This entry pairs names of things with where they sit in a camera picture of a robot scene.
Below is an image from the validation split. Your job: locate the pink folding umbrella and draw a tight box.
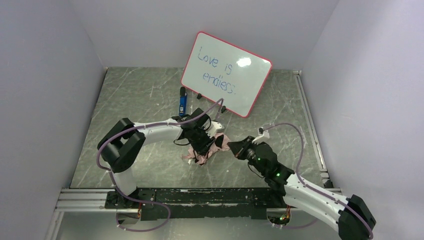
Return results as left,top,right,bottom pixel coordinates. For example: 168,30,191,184
181,133,230,166

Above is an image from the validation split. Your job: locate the red-framed whiteboard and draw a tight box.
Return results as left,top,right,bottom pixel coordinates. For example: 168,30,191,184
181,31,273,118

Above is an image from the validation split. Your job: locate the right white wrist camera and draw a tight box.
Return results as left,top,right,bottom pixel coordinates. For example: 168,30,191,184
252,127,270,145

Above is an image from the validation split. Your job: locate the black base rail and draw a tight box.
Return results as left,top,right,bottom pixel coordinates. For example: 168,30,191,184
104,187,287,221

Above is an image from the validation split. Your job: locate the blue whiteboard marker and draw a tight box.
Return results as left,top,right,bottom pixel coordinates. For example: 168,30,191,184
178,86,188,117

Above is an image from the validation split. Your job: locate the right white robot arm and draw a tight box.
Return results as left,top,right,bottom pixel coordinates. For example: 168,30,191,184
227,136,377,240

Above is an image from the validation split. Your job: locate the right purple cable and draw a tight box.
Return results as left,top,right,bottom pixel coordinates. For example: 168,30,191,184
258,122,375,240

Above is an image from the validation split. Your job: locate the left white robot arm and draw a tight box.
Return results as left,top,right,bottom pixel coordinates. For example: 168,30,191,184
97,108,226,199

